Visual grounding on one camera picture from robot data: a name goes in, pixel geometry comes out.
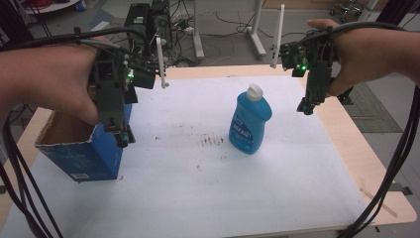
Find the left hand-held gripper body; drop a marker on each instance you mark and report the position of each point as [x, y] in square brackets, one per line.
[110, 95]

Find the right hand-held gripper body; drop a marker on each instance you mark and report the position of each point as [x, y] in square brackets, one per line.
[318, 76]

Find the person's right hand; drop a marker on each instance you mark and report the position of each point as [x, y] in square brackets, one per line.
[366, 56]

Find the person's left hand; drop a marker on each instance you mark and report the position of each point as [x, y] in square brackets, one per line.
[49, 79]

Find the blue cardboard box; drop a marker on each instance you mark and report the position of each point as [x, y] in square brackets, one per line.
[89, 155]

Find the blue detergent bottle white cap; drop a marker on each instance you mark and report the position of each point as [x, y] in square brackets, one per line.
[250, 122]

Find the grey floor mat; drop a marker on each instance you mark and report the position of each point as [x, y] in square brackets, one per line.
[373, 109]

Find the wheeled chair base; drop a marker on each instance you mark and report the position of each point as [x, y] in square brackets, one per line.
[345, 9]

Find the white metal stand leg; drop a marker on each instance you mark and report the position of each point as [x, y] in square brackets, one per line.
[257, 31]
[198, 29]

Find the black computer tower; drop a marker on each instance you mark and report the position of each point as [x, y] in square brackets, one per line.
[145, 23]

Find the white foam mat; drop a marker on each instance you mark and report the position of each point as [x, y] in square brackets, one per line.
[204, 178]

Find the white power strip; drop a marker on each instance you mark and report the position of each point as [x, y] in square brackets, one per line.
[188, 30]

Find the white round table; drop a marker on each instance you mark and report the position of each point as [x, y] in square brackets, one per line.
[52, 6]

